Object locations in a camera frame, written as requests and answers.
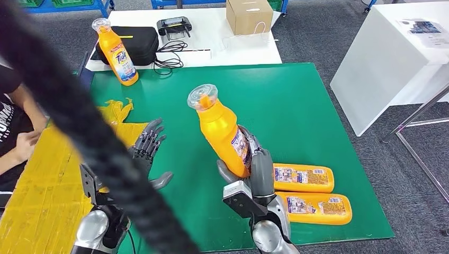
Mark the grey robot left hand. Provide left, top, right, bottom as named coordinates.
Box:
left=128, top=118, right=174, bottom=192

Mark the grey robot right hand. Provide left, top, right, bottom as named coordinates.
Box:
left=216, top=124, right=276, bottom=207

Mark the person's hand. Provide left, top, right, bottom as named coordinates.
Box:
left=15, top=130, right=42, bottom=159

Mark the orange detergent bottle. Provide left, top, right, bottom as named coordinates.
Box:
left=186, top=83, right=253, bottom=179
left=91, top=17, right=139, bottom=87
left=273, top=162, right=335, bottom=194
left=275, top=190, right=353, bottom=226

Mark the flat yellow plastic bag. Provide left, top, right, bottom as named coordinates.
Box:
left=112, top=121, right=151, bottom=148

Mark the person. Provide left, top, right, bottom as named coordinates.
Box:
left=0, top=58, right=49, bottom=207

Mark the crumpled yellow plastic bag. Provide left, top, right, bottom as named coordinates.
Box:
left=96, top=98, right=134, bottom=125

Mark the green table mat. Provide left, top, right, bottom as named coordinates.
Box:
left=86, top=63, right=396, bottom=253

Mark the dark blue chair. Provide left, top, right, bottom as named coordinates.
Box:
left=75, top=51, right=95, bottom=95

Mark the black zip carry case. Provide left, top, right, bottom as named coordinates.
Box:
left=95, top=26, right=160, bottom=67

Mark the white long table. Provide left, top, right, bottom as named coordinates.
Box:
left=85, top=7, right=283, bottom=72

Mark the black remote controller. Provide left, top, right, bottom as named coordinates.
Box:
left=157, top=16, right=193, bottom=40

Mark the blue metal rack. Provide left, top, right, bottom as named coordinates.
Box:
left=14, top=0, right=116, bottom=20
left=150, top=0, right=290, bottom=17

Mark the white block table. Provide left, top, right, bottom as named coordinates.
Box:
left=329, top=2, right=449, bottom=138

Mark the cardboard box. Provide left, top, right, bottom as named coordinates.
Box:
left=226, top=0, right=274, bottom=36

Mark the printed paper sheet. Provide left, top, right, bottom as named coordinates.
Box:
left=396, top=17, right=449, bottom=50

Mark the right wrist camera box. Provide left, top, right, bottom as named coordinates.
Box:
left=222, top=180, right=269, bottom=219

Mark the thick black ribbed hose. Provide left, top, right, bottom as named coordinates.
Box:
left=0, top=0, right=201, bottom=254

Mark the black cable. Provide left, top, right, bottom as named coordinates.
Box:
left=153, top=40, right=190, bottom=76

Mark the white cable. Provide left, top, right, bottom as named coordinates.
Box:
left=221, top=21, right=280, bottom=50

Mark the chrome metal frame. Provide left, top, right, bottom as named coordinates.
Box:
left=381, top=84, right=449, bottom=205

